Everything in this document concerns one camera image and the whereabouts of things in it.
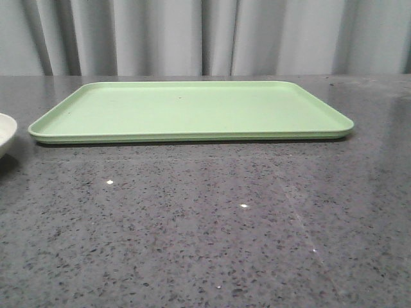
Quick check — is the cream white round plate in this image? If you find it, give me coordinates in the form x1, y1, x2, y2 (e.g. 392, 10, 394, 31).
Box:
0, 113, 18, 158

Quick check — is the light green plastic tray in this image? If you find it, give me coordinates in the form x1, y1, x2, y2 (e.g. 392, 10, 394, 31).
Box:
28, 81, 354, 144

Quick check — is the grey pleated curtain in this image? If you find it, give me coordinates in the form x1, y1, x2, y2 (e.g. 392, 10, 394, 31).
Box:
1, 1, 410, 76

